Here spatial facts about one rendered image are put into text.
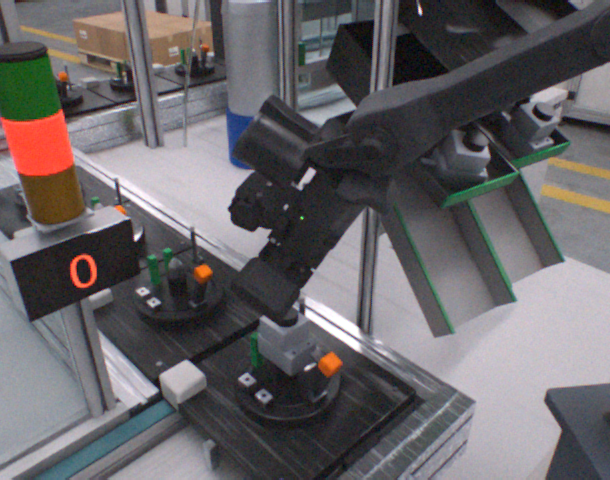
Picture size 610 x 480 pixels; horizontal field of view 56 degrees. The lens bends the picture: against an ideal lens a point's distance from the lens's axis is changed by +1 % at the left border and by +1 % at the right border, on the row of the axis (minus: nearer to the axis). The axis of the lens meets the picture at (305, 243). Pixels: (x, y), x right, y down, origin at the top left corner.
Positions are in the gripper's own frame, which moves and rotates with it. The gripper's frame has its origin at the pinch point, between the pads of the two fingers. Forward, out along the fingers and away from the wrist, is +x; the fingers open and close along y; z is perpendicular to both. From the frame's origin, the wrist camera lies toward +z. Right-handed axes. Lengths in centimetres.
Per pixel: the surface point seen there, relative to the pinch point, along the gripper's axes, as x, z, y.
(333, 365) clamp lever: 3.8, -11.2, 4.1
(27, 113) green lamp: -11.6, 24.9, 11.9
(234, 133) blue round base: 59, 34, -69
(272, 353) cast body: 10.7, -5.2, 3.8
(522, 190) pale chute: 2.7, -23.3, -43.8
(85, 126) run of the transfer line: 82, 71, -58
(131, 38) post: 57, 71, -73
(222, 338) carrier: 24.0, 1.1, -0.6
